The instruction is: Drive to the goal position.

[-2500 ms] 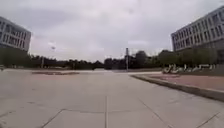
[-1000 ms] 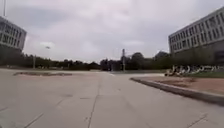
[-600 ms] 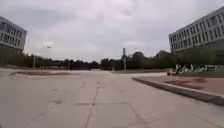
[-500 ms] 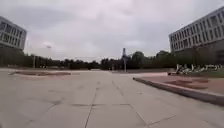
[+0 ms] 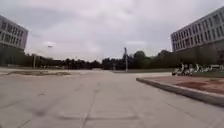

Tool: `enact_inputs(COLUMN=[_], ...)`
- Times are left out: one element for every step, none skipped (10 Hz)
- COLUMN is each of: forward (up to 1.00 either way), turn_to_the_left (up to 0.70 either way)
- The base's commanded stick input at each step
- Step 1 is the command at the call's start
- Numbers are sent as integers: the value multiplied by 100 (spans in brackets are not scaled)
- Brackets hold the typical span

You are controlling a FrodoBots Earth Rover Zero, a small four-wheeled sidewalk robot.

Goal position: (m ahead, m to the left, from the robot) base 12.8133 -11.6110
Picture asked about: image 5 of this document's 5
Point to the grey multi-storey building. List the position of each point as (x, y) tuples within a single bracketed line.
[(203, 35)]

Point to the grey paved plaza ground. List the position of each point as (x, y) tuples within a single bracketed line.
[(100, 100)]

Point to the white grid-window building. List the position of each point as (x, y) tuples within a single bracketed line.
[(10, 36)]

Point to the reddish brown raised bed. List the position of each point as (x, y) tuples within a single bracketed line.
[(200, 84)]

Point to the row of dark trees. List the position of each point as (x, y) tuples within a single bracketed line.
[(100, 62)]

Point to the row of parked bicycles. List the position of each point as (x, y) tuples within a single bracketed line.
[(193, 69)]

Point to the grey stone kerb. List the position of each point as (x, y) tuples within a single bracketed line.
[(186, 92)]

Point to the tall grey pole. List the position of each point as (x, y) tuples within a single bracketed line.
[(126, 59)]

